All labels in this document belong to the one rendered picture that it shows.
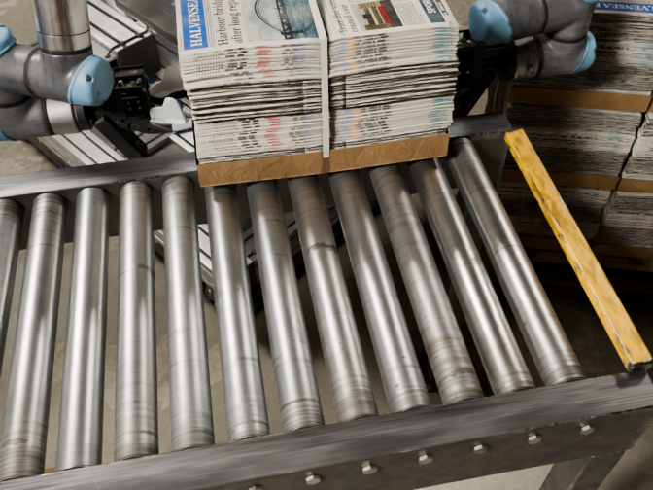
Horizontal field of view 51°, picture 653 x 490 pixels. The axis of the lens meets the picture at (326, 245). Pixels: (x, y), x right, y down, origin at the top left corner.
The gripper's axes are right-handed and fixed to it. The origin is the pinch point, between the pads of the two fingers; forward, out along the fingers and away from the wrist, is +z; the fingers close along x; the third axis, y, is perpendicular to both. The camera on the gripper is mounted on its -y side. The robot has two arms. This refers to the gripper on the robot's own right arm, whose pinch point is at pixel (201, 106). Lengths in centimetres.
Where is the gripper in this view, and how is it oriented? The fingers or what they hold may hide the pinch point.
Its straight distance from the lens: 123.1
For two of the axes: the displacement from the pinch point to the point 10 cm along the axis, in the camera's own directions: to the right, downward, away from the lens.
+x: -1.7, -6.8, 7.1
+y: -0.3, -7.2, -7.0
